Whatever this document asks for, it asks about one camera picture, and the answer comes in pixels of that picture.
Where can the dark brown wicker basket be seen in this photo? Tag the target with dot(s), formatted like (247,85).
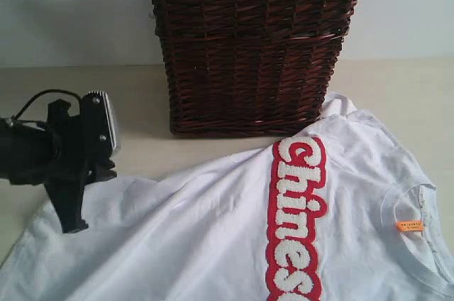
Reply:
(248,67)

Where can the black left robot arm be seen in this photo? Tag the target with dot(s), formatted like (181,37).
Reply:
(65,153)

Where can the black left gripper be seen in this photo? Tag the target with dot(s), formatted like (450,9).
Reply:
(53,153)

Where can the white t-shirt with red lettering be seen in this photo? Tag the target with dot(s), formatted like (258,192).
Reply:
(311,217)

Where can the orange garment tag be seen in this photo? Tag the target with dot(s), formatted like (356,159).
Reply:
(409,226)

